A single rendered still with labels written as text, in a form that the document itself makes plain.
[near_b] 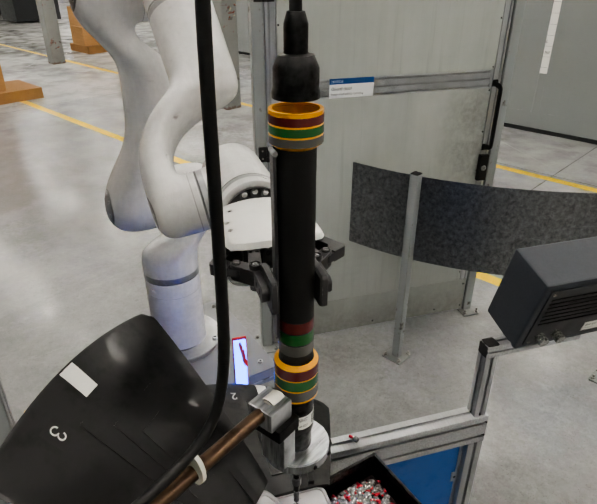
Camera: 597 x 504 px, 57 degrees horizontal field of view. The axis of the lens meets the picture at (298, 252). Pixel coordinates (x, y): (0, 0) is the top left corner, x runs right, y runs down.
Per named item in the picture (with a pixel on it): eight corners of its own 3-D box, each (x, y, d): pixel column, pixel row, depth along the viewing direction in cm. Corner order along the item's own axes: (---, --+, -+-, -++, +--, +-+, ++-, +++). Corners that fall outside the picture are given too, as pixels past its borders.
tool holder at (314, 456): (289, 500, 53) (288, 428, 48) (237, 464, 57) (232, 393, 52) (341, 444, 59) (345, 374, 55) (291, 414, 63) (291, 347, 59)
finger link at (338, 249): (349, 242, 58) (340, 267, 53) (279, 234, 59) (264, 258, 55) (349, 232, 57) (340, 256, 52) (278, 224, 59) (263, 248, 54)
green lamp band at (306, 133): (300, 142, 40) (300, 133, 39) (256, 132, 42) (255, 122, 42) (335, 129, 43) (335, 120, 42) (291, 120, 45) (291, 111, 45)
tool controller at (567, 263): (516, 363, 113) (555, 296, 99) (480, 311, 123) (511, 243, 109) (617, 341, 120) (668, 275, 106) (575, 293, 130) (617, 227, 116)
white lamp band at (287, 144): (300, 153, 40) (300, 143, 40) (256, 142, 42) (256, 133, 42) (334, 139, 43) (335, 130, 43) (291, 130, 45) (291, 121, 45)
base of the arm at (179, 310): (127, 333, 132) (115, 267, 123) (199, 307, 141) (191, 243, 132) (159, 376, 118) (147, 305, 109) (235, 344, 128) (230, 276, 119)
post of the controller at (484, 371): (473, 417, 122) (488, 347, 112) (466, 408, 124) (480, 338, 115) (485, 414, 123) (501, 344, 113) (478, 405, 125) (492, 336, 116)
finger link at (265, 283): (262, 277, 53) (280, 315, 48) (230, 282, 52) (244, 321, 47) (261, 248, 52) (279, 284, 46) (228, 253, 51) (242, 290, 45)
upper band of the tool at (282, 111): (300, 157, 40) (300, 117, 39) (257, 145, 43) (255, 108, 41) (334, 143, 43) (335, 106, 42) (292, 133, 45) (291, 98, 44)
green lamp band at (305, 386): (299, 399, 51) (299, 389, 51) (265, 380, 54) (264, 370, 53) (326, 375, 54) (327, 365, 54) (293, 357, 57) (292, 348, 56)
